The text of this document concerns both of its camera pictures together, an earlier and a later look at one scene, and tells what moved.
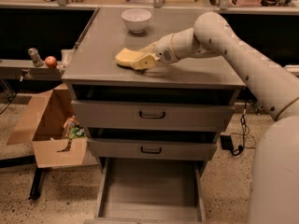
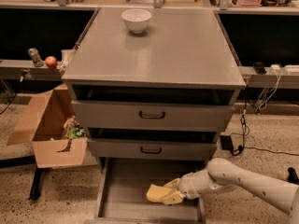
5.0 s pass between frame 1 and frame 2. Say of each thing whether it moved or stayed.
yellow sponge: moved
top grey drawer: stayed
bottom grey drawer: stayed
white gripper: moved
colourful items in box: stayed
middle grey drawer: stayed
